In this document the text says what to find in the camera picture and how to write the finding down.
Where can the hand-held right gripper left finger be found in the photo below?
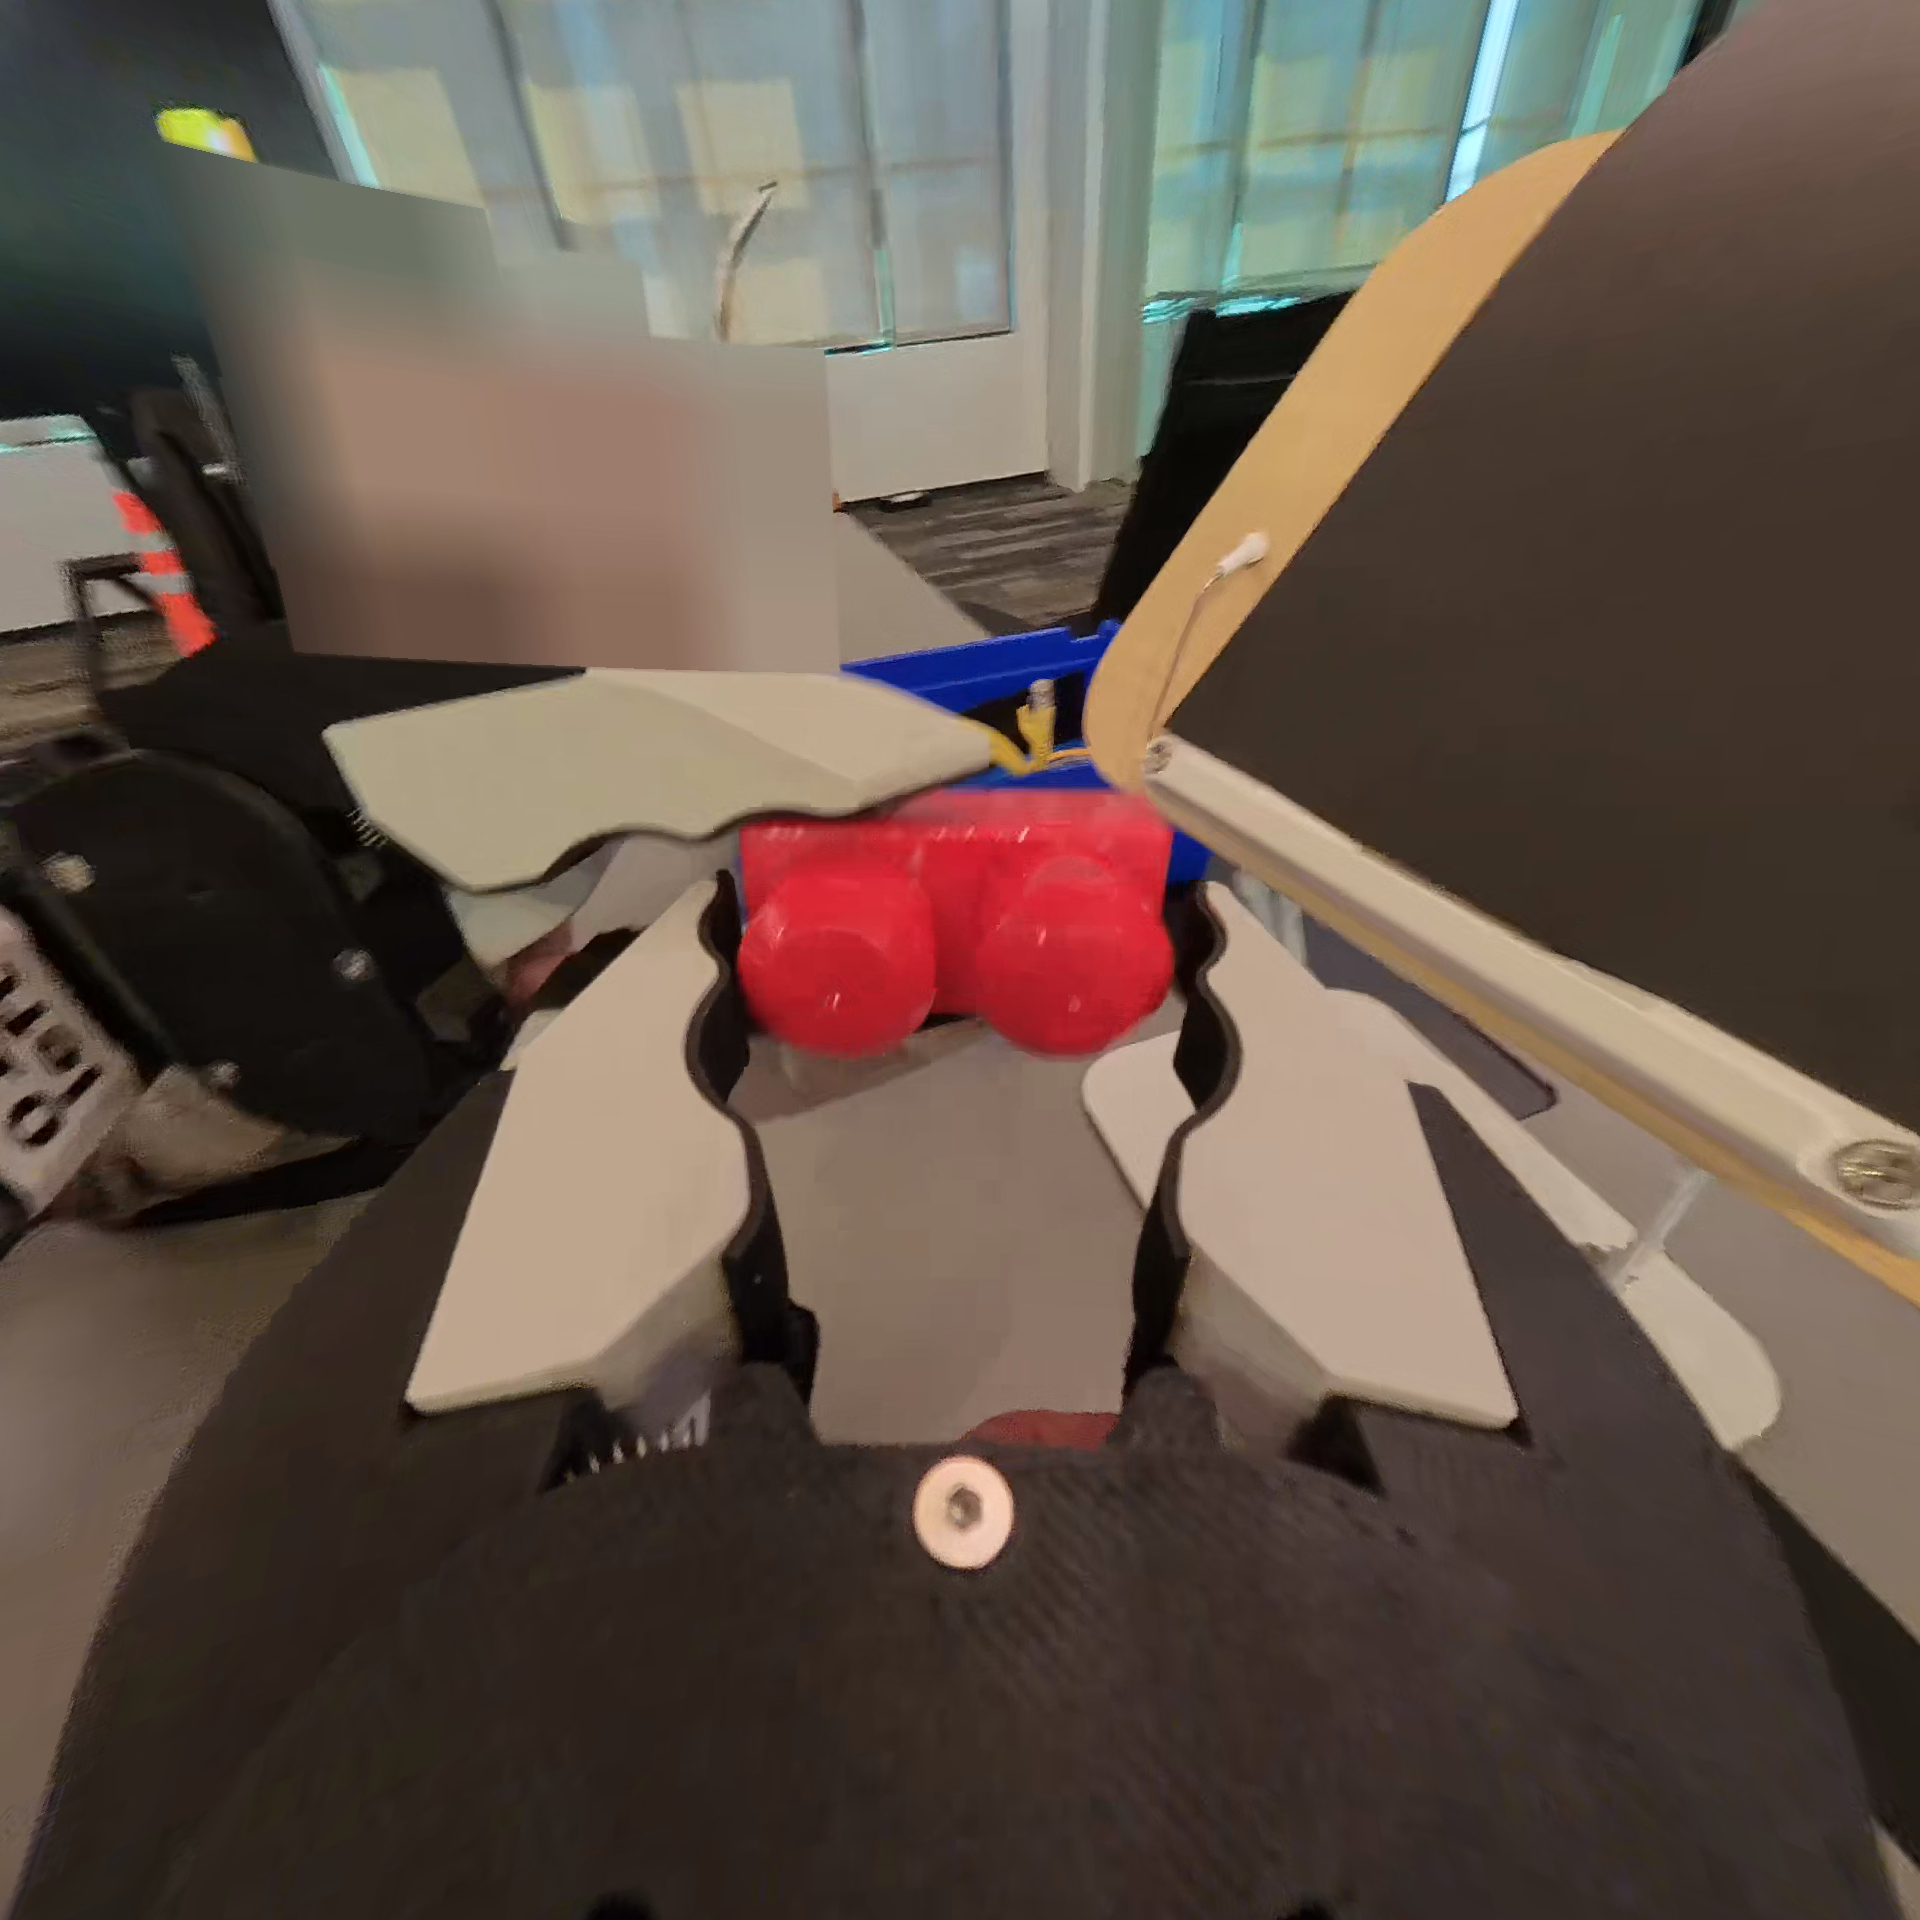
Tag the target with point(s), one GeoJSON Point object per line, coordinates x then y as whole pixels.
{"type": "Point", "coordinates": [585, 1201]}

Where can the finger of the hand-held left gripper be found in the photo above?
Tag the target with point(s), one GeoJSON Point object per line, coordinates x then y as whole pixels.
{"type": "Point", "coordinates": [539, 916]}
{"type": "Point", "coordinates": [630, 767]}

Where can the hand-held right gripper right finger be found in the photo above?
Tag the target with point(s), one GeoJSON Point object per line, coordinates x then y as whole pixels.
{"type": "Point", "coordinates": [1321, 1201]}

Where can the red plastic block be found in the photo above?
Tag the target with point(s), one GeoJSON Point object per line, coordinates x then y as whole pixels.
{"type": "Point", "coordinates": [960, 931]}

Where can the orange traffic cone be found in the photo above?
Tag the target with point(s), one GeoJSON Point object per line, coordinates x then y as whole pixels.
{"type": "Point", "coordinates": [165, 572]}

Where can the blue plastic bin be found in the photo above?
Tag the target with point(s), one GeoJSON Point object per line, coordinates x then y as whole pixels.
{"type": "Point", "coordinates": [1005, 685]}

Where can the yellow item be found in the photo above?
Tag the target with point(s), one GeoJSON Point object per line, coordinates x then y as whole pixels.
{"type": "Point", "coordinates": [1038, 722]}

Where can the black mesh chair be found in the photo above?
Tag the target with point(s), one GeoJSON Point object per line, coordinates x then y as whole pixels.
{"type": "Point", "coordinates": [1216, 451]}

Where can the black backdrop board stand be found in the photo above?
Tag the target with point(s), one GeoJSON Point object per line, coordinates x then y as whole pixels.
{"type": "Point", "coordinates": [1620, 541]}

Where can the black wall screen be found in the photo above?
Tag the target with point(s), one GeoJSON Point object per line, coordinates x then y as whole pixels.
{"type": "Point", "coordinates": [122, 211]}

